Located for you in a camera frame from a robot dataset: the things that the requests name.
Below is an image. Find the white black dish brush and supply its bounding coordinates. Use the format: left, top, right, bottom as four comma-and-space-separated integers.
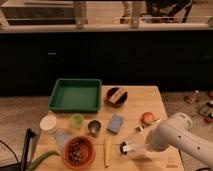
119, 142, 145, 155

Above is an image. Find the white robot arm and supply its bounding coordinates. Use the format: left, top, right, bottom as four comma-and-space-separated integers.
146, 112, 213, 171

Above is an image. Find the green plastic tray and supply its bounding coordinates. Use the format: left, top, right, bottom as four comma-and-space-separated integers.
48, 79, 102, 113

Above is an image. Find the dark brown bowl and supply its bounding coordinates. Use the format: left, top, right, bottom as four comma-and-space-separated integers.
105, 87, 128, 108

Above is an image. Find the tan sponge block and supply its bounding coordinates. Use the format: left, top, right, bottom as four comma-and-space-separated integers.
109, 88, 126, 103

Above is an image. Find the blue sponge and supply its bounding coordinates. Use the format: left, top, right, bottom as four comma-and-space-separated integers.
107, 115, 123, 134

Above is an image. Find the small metal cup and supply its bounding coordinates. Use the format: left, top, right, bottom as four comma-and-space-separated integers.
88, 120, 101, 137

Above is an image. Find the green plastic cup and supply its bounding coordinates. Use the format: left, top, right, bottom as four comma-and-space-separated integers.
70, 113, 84, 130

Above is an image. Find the red apple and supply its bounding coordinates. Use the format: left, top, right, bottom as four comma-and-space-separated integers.
141, 112, 154, 125

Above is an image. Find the small black clip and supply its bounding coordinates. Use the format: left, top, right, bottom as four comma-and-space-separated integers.
135, 126, 144, 132

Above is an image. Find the clear plastic bag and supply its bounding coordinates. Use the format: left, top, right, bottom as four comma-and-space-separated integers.
55, 131, 71, 150

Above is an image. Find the white round container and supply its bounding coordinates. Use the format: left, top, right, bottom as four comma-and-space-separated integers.
40, 115, 57, 134

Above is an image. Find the orange bowl with beans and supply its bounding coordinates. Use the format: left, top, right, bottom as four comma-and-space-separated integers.
62, 136, 95, 170

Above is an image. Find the black stand pole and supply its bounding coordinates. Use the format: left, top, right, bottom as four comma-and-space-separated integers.
20, 129, 35, 171

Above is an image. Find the green cucumber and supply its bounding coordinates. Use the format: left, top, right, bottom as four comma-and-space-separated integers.
28, 151, 60, 171

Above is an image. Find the black cable left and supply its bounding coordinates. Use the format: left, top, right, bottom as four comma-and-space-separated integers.
0, 139, 21, 169

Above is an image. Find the black cable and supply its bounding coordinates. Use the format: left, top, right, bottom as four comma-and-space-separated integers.
0, 139, 21, 169
194, 167, 213, 171

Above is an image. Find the black cable right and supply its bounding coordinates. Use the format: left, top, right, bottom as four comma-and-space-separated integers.
194, 167, 213, 171

